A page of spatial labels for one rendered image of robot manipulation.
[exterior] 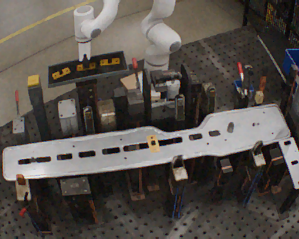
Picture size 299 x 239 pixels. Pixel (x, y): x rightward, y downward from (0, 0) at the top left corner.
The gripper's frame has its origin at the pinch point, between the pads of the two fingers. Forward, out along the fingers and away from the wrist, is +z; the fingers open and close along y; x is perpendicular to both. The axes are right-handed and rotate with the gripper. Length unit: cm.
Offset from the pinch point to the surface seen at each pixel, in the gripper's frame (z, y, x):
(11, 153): 19, 32, -41
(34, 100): 12.9, 6.2, -27.2
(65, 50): 118, -156, -29
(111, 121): 15.0, 21.7, 9.3
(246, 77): 3, 13, 70
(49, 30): 118, -196, -50
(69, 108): 7.6, 18.7, -8.1
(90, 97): 18.0, 3.8, 1.0
